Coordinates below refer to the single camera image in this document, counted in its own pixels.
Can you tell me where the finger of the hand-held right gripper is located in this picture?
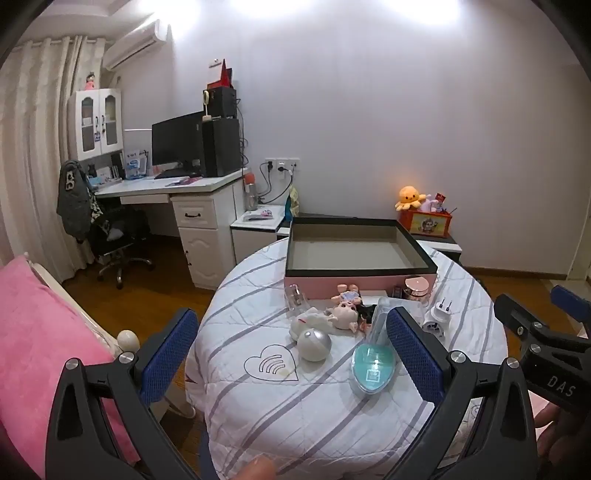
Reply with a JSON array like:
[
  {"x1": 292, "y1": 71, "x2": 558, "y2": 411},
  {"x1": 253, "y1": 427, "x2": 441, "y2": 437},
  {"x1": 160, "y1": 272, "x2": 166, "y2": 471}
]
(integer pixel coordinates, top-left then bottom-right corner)
[
  {"x1": 494, "y1": 293, "x2": 560, "y2": 357},
  {"x1": 551, "y1": 284, "x2": 591, "y2": 340}
]

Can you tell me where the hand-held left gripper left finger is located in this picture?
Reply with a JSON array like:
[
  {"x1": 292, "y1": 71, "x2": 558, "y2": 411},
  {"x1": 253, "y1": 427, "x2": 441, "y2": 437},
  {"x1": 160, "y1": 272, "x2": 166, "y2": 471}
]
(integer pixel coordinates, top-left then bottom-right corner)
[{"x1": 45, "y1": 307, "x2": 204, "y2": 480}]

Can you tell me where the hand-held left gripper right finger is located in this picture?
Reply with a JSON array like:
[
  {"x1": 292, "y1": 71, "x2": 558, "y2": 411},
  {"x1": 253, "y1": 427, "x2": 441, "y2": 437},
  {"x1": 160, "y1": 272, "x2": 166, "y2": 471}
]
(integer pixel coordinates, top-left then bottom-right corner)
[{"x1": 385, "y1": 305, "x2": 539, "y2": 480}]

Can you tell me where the teal oval hairbrush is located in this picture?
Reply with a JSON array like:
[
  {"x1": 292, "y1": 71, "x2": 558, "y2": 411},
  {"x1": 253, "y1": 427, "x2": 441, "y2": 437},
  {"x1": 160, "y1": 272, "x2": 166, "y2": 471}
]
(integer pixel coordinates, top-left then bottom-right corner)
[{"x1": 352, "y1": 298, "x2": 399, "y2": 395}]

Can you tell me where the white power adapter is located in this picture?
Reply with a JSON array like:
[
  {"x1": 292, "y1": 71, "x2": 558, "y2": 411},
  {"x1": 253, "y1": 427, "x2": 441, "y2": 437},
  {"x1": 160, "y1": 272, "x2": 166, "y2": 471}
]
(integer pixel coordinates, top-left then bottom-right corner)
[{"x1": 422, "y1": 298, "x2": 455, "y2": 344}]

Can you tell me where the rose gold round jar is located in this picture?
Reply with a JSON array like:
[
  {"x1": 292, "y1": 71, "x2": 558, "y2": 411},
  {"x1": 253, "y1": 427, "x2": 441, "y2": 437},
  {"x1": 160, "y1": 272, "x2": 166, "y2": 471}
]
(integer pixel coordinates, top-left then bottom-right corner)
[{"x1": 403, "y1": 275, "x2": 431, "y2": 302}]

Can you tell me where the baby doll blue dress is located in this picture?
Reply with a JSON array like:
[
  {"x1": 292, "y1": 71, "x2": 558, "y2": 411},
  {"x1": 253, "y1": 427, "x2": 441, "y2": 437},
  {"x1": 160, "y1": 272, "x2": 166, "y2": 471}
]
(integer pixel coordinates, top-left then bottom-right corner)
[{"x1": 325, "y1": 282, "x2": 370, "y2": 332}]

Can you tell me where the pink black-rimmed storage box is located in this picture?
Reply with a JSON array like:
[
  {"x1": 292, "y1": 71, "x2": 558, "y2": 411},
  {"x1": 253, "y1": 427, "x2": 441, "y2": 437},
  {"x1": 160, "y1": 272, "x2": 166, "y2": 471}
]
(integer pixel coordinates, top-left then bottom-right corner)
[{"x1": 284, "y1": 217, "x2": 438, "y2": 301}]

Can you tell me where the person's right hand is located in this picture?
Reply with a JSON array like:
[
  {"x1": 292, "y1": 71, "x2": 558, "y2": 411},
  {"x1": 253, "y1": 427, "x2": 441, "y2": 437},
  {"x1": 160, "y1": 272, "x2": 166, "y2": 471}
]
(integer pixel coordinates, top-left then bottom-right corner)
[{"x1": 533, "y1": 401, "x2": 591, "y2": 467}]

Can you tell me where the silver ball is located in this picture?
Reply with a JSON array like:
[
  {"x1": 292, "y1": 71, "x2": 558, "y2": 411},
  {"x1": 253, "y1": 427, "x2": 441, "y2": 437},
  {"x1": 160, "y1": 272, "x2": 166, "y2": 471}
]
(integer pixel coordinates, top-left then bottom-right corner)
[{"x1": 297, "y1": 328, "x2": 332, "y2": 361}]

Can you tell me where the white plush toy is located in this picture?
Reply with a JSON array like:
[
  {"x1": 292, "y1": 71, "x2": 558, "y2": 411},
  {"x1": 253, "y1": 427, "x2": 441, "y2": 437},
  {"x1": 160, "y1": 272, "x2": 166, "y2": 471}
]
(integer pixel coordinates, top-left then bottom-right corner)
[{"x1": 290, "y1": 307, "x2": 340, "y2": 342}]

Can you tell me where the white striped quilt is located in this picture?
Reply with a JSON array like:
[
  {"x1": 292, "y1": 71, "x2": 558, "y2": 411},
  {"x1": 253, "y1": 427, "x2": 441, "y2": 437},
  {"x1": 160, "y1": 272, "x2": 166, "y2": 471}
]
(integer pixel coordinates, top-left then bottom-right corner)
[{"x1": 185, "y1": 237, "x2": 522, "y2": 480}]

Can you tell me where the red storage crate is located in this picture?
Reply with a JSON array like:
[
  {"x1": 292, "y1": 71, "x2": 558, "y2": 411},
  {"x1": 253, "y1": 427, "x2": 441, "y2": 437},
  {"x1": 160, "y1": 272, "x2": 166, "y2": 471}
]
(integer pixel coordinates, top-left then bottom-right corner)
[{"x1": 399, "y1": 208, "x2": 455, "y2": 238}]

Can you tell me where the white desk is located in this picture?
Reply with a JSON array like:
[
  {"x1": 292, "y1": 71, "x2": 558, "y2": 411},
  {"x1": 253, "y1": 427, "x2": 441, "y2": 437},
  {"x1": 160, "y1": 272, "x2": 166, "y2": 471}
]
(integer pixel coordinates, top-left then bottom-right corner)
[{"x1": 92, "y1": 168, "x2": 245, "y2": 291}]

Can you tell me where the pink blanket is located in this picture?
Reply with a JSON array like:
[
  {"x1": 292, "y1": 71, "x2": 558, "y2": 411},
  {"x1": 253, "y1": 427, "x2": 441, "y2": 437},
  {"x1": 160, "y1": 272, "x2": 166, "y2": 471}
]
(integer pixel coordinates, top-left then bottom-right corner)
[{"x1": 0, "y1": 254, "x2": 139, "y2": 467}]

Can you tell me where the clear glass bottle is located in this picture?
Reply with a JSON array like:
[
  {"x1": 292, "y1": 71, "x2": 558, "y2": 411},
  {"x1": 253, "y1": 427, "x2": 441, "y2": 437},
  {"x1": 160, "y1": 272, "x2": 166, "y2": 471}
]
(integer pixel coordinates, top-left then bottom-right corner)
[{"x1": 286, "y1": 282, "x2": 308, "y2": 315}]

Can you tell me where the black office chair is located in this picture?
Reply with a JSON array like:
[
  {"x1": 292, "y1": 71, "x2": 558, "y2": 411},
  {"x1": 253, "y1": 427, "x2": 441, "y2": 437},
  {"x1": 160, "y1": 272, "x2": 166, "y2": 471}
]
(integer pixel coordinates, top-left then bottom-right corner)
[{"x1": 90, "y1": 205, "x2": 155, "y2": 289}]

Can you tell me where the white side cabinet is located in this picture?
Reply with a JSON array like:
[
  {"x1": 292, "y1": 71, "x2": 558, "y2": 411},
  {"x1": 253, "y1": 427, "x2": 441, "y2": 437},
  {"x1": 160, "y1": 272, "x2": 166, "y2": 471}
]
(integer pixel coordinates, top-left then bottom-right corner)
[{"x1": 230, "y1": 204, "x2": 294, "y2": 264}]

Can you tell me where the orange octopus plush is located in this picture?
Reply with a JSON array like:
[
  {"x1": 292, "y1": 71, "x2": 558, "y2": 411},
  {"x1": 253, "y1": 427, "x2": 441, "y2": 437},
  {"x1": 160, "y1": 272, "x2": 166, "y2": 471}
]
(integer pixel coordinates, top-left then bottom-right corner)
[{"x1": 394, "y1": 185, "x2": 428, "y2": 212}]

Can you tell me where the grey black jacket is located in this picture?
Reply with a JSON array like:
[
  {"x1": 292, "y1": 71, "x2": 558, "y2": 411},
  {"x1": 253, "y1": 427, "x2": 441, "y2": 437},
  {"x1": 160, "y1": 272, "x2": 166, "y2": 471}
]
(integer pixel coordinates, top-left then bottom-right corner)
[{"x1": 56, "y1": 160, "x2": 105, "y2": 241}]

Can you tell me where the blue white box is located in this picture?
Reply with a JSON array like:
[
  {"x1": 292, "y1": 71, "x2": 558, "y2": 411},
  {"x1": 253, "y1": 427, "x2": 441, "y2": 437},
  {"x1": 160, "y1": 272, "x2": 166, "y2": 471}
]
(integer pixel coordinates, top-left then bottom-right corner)
[{"x1": 124, "y1": 150, "x2": 151, "y2": 180}]

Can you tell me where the blue yellow snack bag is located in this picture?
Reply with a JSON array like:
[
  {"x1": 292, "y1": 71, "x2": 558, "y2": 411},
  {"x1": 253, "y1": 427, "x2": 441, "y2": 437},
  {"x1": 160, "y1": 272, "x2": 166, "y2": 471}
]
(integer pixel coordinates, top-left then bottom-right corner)
[{"x1": 284, "y1": 185, "x2": 301, "y2": 219}]

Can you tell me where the black computer tower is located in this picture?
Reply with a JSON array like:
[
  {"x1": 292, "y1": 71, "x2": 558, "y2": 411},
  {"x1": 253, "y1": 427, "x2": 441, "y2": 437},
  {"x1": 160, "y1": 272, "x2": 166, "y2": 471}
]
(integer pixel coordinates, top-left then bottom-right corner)
[{"x1": 202, "y1": 119, "x2": 243, "y2": 177}]

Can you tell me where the black computer monitor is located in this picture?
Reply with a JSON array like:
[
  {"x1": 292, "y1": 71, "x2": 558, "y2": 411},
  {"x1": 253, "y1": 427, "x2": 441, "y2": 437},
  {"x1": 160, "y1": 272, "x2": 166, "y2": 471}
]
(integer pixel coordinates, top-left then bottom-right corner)
[{"x1": 151, "y1": 111, "x2": 206, "y2": 174}]

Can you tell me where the white glass-door cabinet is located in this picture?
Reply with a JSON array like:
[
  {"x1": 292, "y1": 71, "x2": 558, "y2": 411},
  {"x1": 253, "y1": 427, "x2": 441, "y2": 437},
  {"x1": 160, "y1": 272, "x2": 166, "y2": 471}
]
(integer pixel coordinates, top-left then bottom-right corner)
[{"x1": 68, "y1": 88, "x2": 124, "y2": 161}]

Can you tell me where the cream curtain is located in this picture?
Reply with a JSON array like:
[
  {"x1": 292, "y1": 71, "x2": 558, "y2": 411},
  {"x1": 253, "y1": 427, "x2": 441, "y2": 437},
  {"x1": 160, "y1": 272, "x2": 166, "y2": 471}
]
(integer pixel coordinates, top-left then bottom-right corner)
[{"x1": 0, "y1": 34, "x2": 116, "y2": 283}]

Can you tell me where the black speaker box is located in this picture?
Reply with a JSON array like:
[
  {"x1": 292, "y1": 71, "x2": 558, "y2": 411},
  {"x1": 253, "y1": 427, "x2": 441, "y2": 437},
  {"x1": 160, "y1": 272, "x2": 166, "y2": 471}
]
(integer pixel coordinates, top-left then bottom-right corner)
[{"x1": 206, "y1": 87, "x2": 238, "y2": 118}]

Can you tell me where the red triangular ornament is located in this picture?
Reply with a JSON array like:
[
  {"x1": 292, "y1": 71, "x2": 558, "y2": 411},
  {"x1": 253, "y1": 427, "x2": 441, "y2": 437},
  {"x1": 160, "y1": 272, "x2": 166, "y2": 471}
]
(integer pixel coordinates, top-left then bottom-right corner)
[{"x1": 208, "y1": 58, "x2": 234, "y2": 89}]

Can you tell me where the white air conditioner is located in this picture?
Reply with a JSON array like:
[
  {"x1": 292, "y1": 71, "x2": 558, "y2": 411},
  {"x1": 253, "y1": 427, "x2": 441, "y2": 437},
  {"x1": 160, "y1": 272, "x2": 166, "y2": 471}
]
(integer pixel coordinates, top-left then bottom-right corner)
[{"x1": 102, "y1": 19, "x2": 174, "y2": 71}]

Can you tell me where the white bed frame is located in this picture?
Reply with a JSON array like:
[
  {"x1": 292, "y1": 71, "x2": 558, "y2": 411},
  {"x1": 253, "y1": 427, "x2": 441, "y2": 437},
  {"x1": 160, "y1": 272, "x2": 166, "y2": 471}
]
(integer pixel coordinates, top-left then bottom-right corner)
[{"x1": 23, "y1": 251, "x2": 197, "y2": 420}]

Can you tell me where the black power cable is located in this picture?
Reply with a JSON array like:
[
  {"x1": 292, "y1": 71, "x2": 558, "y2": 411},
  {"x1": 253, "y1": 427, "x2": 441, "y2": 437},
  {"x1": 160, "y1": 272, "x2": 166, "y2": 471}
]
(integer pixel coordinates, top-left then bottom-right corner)
[{"x1": 257, "y1": 161, "x2": 296, "y2": 205}]

